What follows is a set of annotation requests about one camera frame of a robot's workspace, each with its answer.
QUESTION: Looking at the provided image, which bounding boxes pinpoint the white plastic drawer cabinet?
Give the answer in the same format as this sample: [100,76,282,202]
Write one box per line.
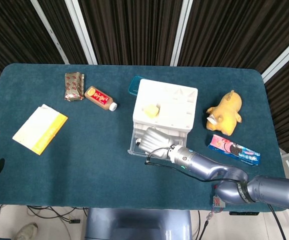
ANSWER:
[132,78,199,133]

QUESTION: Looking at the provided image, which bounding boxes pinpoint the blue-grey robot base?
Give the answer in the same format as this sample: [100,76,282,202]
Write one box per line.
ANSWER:
[84,207,193,240]

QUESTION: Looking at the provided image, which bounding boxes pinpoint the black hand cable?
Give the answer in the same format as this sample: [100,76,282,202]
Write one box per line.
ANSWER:
[144,146,288,240]

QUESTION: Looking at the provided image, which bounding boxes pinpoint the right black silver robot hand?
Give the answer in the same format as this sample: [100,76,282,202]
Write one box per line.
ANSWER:
[135,126,178,161]

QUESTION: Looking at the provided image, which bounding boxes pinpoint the brown drink bottle red label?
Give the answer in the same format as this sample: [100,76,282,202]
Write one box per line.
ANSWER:
[83,85,118,112]

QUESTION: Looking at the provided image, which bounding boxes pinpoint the clear plastic drawer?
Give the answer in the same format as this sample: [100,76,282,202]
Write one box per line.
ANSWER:
[127,123,189,158]

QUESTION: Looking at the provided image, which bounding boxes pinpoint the red emergency stop button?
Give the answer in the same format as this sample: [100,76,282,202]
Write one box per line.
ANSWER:
[211,183,227,209]

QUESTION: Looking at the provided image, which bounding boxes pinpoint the yellow plush toy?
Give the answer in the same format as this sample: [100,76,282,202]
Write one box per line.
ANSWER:
[205,89,243,137]

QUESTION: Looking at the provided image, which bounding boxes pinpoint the black table edge bar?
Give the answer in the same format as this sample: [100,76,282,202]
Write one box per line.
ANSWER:
[228,211,258,216]

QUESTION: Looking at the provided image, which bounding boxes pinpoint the yellow sticky note pad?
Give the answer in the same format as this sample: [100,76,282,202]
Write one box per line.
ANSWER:
[142,103,162,118]

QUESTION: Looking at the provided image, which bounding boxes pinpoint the white frame post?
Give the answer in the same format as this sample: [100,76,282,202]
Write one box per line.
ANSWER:
[261,32,289,83]
[30,0,70,65]
[169,0,194,67]
[64,0,98,65]

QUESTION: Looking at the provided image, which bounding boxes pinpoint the white shoe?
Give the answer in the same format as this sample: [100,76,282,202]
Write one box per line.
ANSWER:
[15,222,39,240]

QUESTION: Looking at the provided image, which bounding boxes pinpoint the gold foil snack packet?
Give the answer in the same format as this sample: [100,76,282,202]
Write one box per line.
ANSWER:
[64,72,85,102]

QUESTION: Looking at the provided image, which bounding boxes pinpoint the black floor cable bundle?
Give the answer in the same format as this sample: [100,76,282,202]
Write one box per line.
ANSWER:
[26,204,89,222]

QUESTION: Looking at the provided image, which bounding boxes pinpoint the thin stop button cable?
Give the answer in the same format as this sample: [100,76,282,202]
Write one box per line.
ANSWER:
[198,206,223,240]

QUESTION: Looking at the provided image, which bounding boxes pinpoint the teal table cloth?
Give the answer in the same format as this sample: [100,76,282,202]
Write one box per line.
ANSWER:
[0,62,289,212]

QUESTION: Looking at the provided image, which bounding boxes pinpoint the white yellow flat box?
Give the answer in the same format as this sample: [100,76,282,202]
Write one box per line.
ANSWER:
[12,103,69,156]

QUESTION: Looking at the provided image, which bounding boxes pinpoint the blue pink cookie box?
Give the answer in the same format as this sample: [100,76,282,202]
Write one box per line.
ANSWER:
[207,134,262,167]

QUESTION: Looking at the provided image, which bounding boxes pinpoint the dark pleated curtain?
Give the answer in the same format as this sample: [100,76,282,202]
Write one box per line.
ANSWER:
[0,0,289,153]

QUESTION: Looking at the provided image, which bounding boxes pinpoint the teal plastic box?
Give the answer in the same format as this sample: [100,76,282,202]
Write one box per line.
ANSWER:
[128,75,142,96]

